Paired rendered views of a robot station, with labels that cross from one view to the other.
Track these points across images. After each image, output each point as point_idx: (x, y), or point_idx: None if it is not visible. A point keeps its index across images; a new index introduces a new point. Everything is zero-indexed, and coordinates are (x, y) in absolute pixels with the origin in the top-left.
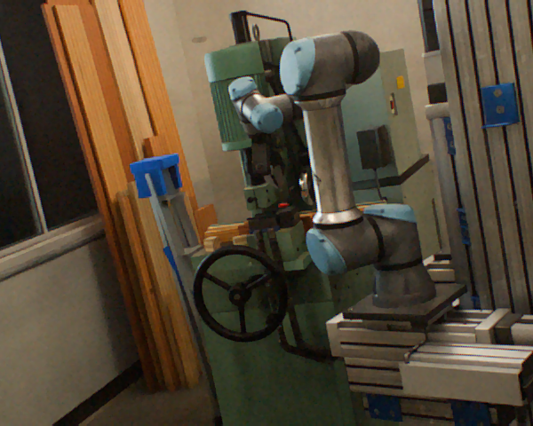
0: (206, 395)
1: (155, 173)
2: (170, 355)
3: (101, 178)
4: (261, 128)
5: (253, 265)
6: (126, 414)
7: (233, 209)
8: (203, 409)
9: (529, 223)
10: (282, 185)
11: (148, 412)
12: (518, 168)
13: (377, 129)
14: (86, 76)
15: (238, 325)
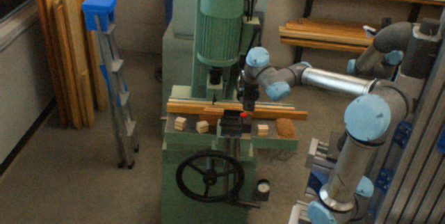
0: (103, 136)
1: (103, 16)
2: (78, 108)
3: None
4: (274, 100)
5: None
6: (51, 146)
7: None
8: (106, 150)
9: (430, 198)
10: None
11: (67, 147)
12: (442, 172)
13: (263, 19)
14: None
15: (188, 173)
